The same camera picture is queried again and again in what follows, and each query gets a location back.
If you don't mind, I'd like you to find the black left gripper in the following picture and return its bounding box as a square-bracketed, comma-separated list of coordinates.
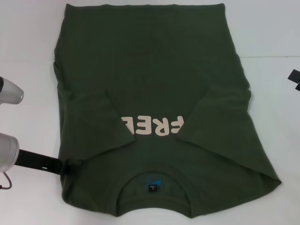
[15, 147, 71, 176]

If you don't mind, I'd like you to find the dark green FREE! t-shirt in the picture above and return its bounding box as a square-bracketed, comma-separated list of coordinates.
[52, 2, 282, 216]

